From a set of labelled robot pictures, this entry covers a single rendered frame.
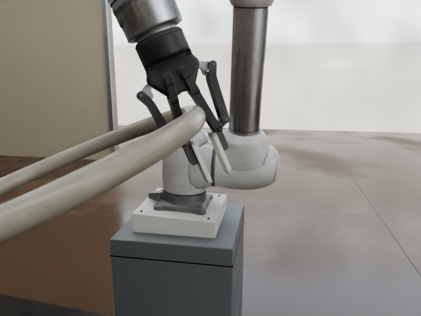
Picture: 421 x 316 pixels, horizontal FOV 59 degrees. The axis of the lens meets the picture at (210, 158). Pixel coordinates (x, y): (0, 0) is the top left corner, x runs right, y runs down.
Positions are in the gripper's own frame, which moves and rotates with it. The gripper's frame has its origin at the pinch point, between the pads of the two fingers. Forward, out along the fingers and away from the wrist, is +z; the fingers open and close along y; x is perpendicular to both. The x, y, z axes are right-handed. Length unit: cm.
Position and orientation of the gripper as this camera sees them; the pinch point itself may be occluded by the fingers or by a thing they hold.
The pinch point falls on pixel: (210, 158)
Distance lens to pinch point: 58.8
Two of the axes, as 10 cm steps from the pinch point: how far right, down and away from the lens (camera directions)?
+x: 2.5, 1.2, -9.6
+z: 3.9, 9.0, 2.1
